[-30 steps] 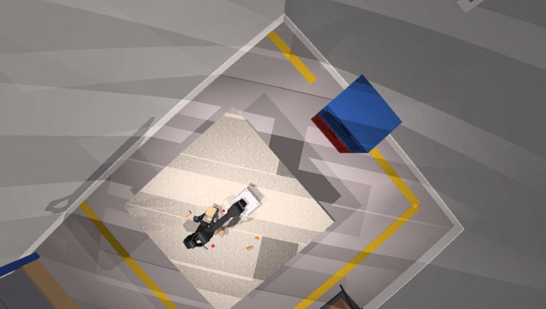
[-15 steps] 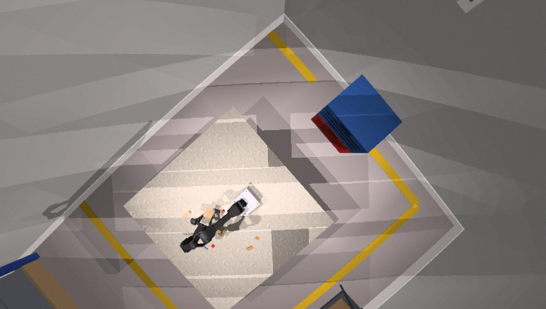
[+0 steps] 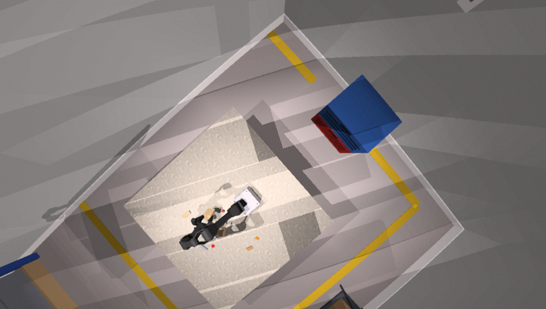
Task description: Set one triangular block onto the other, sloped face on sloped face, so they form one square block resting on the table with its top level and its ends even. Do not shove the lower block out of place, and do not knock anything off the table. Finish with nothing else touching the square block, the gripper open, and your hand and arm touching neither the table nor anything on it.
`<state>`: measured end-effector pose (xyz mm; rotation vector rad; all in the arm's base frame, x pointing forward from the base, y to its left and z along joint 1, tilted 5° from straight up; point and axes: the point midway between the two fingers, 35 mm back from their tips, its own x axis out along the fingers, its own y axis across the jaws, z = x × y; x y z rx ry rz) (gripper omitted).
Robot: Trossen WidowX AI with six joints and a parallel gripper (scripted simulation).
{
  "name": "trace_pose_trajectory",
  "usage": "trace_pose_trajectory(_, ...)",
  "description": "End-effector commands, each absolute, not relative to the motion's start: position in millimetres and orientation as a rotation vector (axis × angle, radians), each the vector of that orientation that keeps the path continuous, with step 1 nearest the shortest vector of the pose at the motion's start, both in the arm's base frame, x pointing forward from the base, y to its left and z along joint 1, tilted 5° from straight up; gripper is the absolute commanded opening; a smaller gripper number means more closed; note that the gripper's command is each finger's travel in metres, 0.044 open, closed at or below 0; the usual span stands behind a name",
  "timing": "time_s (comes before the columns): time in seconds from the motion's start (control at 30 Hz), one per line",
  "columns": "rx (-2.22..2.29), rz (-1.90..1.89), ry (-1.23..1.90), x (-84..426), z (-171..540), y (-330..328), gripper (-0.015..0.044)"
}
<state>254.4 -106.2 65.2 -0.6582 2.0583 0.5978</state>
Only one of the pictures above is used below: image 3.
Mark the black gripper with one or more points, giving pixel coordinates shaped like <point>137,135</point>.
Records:
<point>198,222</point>

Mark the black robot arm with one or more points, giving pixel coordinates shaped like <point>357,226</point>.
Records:
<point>209,232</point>

